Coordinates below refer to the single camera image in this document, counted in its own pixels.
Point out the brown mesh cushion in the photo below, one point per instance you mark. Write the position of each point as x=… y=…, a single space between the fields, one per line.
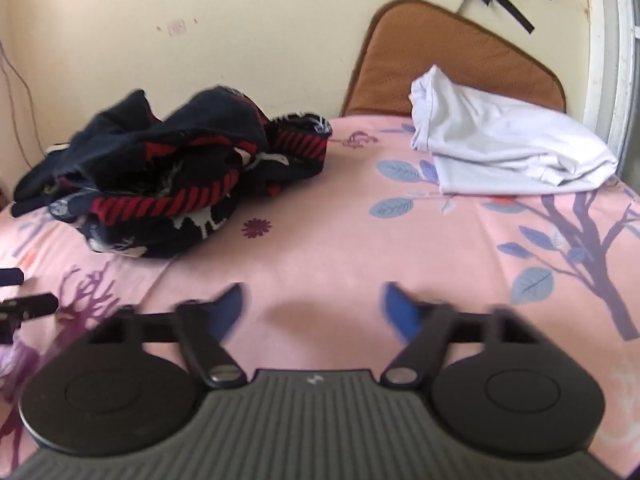
x=406 y=38

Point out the white folded garment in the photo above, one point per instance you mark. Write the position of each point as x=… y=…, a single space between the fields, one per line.
x=485 y=144

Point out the pink floral bed sheet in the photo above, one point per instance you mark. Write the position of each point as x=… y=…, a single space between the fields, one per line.
x=314 y=261

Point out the navy red patterned sweater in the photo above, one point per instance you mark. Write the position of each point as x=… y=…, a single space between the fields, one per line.
x=145 y=187

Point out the small wall sticker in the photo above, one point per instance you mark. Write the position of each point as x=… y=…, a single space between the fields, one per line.
x=177 y=27

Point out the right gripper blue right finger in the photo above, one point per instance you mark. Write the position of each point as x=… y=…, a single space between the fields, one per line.
x=426 y=328

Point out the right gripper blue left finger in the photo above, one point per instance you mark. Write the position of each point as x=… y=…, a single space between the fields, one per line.
x=200 y=327

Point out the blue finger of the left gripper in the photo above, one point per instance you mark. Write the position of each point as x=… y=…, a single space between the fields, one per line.
x=24 y=308

